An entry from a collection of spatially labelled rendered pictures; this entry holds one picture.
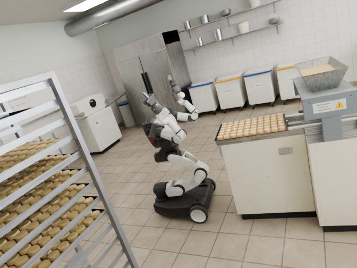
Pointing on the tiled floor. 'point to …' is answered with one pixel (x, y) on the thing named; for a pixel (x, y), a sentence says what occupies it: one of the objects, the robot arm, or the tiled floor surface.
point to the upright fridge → (153, 72)
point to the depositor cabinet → (334, 179)
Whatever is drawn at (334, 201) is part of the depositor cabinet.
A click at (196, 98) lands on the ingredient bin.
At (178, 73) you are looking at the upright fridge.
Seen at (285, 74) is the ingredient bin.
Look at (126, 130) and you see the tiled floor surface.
